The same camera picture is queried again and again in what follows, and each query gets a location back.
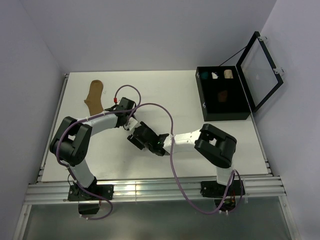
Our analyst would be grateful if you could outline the black storage box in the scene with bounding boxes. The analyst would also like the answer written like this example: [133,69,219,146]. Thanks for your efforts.
[195,66,251,122]

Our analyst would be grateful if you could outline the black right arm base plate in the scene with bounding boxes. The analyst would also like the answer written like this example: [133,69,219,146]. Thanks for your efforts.
[200,179,245,198]

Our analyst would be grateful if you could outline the aluminium front frame rails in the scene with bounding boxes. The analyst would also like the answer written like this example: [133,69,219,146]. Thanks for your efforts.
[23,174,286,205]

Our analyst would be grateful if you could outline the tan ribbed sock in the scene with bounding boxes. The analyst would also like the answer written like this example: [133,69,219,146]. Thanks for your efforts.
[84,79,104,116]

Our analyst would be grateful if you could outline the aluminium table edge rail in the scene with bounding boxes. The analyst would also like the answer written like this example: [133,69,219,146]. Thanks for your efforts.
[35,73,70,184]

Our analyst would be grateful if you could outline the white rolled sock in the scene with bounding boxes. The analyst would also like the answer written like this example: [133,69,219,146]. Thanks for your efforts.
[211,72,218,80]

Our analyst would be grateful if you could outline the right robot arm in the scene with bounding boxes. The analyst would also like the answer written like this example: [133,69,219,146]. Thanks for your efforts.
[124,118,237,195]

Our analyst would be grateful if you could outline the dark brown striped-cuff sock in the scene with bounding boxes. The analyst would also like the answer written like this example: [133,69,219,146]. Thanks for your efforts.
[217,90,228,103]

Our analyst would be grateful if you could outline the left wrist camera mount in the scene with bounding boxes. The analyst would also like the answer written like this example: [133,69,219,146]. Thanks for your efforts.
[113,97,124,107]

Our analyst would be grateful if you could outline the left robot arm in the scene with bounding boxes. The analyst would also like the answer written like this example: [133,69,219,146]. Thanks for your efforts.
[49,97,136,200]

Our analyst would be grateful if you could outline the teal rolled sock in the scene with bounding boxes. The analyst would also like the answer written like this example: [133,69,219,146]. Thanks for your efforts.
[200,71,209,80]

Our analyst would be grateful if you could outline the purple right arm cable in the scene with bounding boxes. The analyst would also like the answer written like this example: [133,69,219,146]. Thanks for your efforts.
[126,102,245,216]

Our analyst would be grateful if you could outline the glass box lid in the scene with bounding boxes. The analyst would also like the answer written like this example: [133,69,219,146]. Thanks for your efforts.
[235,31,284,113]

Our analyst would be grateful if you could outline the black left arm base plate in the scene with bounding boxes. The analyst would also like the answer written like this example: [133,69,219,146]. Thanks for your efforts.
[67,184,114,202]

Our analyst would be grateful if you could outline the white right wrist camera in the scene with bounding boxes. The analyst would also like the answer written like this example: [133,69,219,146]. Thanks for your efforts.
[123,117,140,131]

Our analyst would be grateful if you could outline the beige rolled sock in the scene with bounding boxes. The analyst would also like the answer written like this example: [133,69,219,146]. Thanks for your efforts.
[224,69,234,79]

